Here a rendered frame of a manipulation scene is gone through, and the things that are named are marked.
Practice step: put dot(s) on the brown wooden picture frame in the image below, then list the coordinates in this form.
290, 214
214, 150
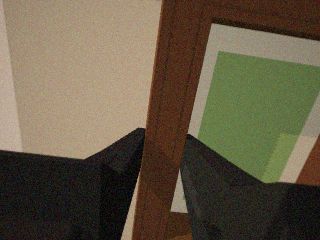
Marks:
242, 77

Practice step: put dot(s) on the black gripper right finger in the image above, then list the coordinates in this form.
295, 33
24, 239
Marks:
226, 203

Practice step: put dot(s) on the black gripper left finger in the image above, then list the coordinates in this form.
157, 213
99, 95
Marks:
94, 193

